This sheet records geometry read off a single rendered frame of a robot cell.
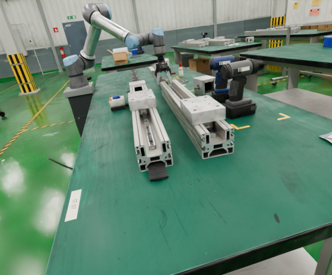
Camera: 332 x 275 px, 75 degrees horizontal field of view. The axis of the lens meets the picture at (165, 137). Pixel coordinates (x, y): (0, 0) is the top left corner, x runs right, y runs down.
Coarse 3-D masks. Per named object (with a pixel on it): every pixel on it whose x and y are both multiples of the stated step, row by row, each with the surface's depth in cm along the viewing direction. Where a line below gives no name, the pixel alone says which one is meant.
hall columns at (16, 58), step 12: (0, 0) 564; (276, 0) 731; (0, 12) 553; (276, 12) 743; (0, 24) 563; (276, 24) 736; (0, 36) 573; (12, 36) 600; (12, 48) 589; (12, 60) 598; (24, 60) 623; (24, 72) 617; (24, 84) 628
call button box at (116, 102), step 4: (120, 96) 123; (112, 100) 117; (116, 100) 117; (120, 100) 118; (124, 100) 123; (112, 104) 118; (116, 104) 118; (120, 104) 119; (124, 104) 119; (128, 104) 124; (112, 108) 119; (116, 108) 119; (120, 108) 119; (124, 108) 120
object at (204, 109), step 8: (208, 96) 80; (184, 104) 74; (192, 104) 73; (200, 104) 72; (208, 104) 71; (216, 104) 70; (184, 112) 76; (192, 112) 66; (200, 112) 66; (208, 112) 67; (216, 112) 67; (224, 112) 68; (192, 120) 67; (200, 120) 67; (208, 120) 68; (216, 120) 68
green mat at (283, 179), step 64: (128, 128) 94; (256, 128) 79; (320, 128) 73; (128, 192) 56; (192, 192) 53; (256, 192) 50; (320, 192) 48; (64, 256) 41; (128, 256) 39; (192, 256) 38
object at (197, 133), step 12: (180, 84) 120; (168, 96) 110; (180, 96) 109; (192, 96) 96; (180, 120) 89; (192, 132) 71; (204, 132) 62; (216, 132) 70; (228, 132) 63; (204, 144) 63; (216, 144) 64; (228, 144) 64; (204, 156) 66; (216, 156) 66
